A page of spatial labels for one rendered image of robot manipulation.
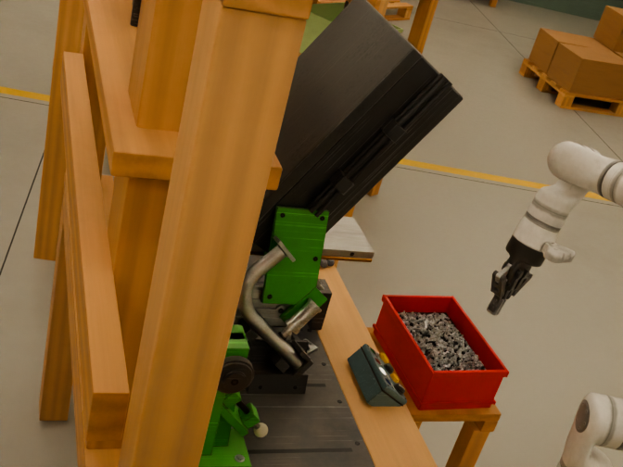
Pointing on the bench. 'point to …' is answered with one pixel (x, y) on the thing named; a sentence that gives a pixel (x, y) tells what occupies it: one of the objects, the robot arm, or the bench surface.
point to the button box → (375, 379)
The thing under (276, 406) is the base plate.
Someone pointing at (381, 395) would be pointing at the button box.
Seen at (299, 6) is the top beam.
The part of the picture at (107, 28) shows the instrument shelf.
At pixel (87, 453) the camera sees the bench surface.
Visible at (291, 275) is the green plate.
